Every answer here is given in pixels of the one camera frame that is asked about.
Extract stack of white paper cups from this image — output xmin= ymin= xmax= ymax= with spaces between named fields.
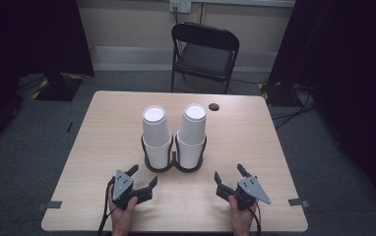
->
xmin=175 ymin=103 xmax=208 ymax=170
xmin=142 ymin=104 xmax=174 ymax=170

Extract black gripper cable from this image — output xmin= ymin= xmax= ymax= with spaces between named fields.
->
xmin=96 ymin=178 xmax=115 ymax=236
xmin=249 ymin=202 xmax=263 ymax=236

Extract white wall outlet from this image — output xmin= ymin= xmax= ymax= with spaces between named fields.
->
xmin=169 ymin=0 xmax=193 ymax=14

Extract black plugged power cable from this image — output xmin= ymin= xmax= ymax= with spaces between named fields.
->
xmin=172 ymin=5 xmax=181 ymax=25

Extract black floor cables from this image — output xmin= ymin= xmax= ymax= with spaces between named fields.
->
xmin=271 ymin=84 xmax=318 ymax=131

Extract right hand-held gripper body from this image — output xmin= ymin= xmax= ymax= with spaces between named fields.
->
xmin=235 ymin=176 xmax=272 ymax=210

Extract dark curtain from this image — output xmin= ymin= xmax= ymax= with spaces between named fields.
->
xmin=0 ymin=0 xmax=95 ymax=155
xmin=268 ymin=0 xmax=376 ymax=217

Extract black stand base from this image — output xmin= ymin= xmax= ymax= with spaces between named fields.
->
xmin=258 ymin=80 xmax=296 ymax=107
xmin=31 ymin=72 xmax=85 ymax=102

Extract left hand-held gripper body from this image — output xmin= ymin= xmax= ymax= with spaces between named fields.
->
xmin=111 ymin=169 xmax=139 ymax=210

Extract black wire cup holder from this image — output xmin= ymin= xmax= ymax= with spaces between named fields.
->
xmin=140 ymin=132 xmax=208 ymax=174

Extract person's left hand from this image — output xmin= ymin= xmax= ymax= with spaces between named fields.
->
xmin=107 ymin=185 xmax=139 ymax=236

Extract grey floor tape strip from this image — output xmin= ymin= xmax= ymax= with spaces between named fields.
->
xmin=287 ymin=198 xmax=311 ymax=208
xmin=35 ymin=200 xmax=63 ymax=211

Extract black folding chair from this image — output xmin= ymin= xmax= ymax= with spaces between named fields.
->
xmin=170 ymin=22 xmax=240 ymax=95

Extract person's right hand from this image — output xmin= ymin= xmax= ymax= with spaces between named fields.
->
xmin=227 ymin=195 xmax=258 ymax=236

